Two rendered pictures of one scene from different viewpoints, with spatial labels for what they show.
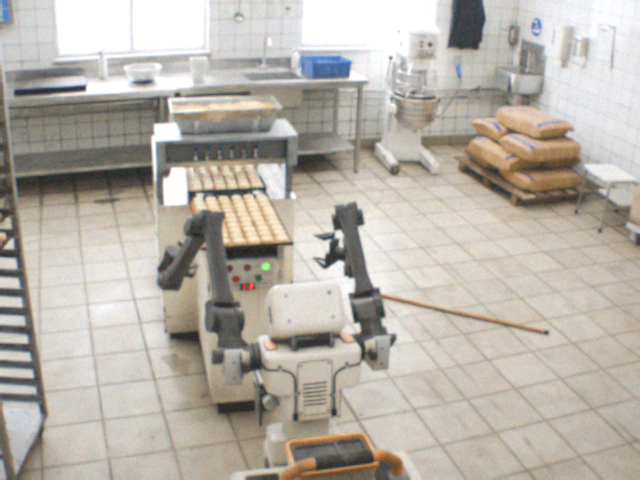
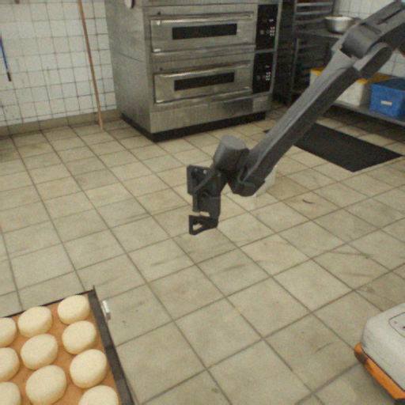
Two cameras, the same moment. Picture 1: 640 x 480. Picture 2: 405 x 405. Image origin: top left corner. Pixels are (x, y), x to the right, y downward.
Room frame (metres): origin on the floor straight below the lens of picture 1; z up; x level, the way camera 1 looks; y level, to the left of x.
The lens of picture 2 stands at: (2.91, 0.65, 1.39)
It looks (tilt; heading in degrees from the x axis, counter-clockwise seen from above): 31 degrees down; 259
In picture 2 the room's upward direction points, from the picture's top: straight up
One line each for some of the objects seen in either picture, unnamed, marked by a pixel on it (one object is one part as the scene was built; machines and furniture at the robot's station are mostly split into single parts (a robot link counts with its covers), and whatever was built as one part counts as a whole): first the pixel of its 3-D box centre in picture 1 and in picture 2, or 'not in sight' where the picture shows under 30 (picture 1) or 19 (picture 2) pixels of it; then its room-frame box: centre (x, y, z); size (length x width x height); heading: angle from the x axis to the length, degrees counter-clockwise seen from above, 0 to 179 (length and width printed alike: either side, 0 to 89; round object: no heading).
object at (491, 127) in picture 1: (512, 128); not in sight; (6.89, -1.80, 0.47); 0.72 x 0.42 x 0.17; 110
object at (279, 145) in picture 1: (223, 160); not in sight; (3.80, 0.51, 1.01); 0.72 x 0.33 x 0.34; 104
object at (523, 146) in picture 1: (542, 145); not in sight; (6.37, -1.95, 0.47); 0.72 x 0.42 x 0.17; 115
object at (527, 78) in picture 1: (522, 70); not in sight; (7.54, -2.00, 0.93); 0.99 x 0.38 x 1.09; 20
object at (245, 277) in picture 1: (246, 274); not in sight; (2.96, 0.30, 0.77); 0.24 x 0.04 x 0.14; 104
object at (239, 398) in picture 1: (236, 300); not in sight; (3.31, 0.39, 0.45); 0.70 x 0.34 x 0.90; 14
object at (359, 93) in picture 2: not in sight; (360, 87); (0.33, -3.19, 0.36); 0.47 x 0.38 x 0.26; 20
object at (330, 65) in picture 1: (326, 66); not in sight; (6.92, 0.00, 0.95); 0.40 x 0.30 x 0.14; 113
